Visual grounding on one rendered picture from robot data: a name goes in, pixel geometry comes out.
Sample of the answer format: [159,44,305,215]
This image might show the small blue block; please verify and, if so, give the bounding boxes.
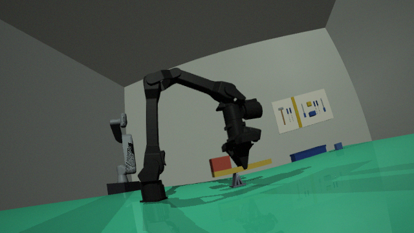
[334,142,343,151]

